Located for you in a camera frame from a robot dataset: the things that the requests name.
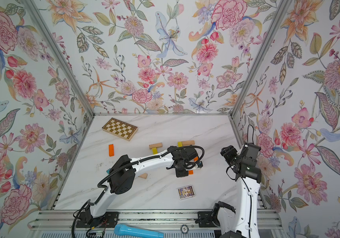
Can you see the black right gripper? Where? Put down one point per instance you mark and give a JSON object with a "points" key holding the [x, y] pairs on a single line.
{"points": [[230, 152]]}

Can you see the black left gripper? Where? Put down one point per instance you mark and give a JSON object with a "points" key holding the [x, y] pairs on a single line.
{"points": [[182, 174]]}

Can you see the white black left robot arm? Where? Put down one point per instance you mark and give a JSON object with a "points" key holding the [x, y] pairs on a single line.
{"points": [[121, 176]]}

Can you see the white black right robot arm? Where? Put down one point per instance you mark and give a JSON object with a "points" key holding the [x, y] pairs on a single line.
{"points": [[240, 221]]}

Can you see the playing card box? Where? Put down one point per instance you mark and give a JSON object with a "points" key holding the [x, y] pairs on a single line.
{"points": [[186, 192]]}

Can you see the natural wood block upper right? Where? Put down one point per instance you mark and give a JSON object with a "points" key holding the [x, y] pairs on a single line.
{"points": [[188, 143]]}

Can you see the natural wood block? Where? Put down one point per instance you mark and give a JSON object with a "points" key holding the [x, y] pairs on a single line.
{"points": [[156, 145], [188, 143], [144, 176]]}

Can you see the natural wood block upper left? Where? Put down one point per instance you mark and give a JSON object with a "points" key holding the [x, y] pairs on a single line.
{"points": [[156, 145]]}

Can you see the natural wood block lower middle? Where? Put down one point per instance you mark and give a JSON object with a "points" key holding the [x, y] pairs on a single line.
{"points": [[144, 176]]}

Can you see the wooden folding chessboard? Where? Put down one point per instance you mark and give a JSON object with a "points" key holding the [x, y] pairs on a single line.
{"points": [[120, 129]]}

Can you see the blue microphone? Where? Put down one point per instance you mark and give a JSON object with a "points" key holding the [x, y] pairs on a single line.
{"points": [[124, 230]]}

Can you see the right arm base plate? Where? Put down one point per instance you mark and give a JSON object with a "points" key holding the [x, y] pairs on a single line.
{"points": [[207, 219]]}

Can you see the aluminium front rail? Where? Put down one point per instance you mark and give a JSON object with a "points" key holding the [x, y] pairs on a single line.
{"points": [[146, 219]]}

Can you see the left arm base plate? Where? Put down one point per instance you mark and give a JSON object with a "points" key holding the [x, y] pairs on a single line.
{"points": [[108, 220]]}

